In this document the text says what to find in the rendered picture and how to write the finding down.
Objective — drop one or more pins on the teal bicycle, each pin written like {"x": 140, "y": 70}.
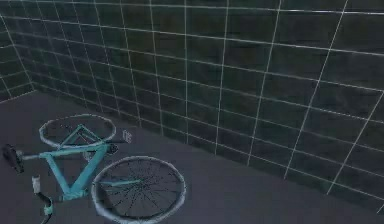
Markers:
{"x": 89, "y": 166}

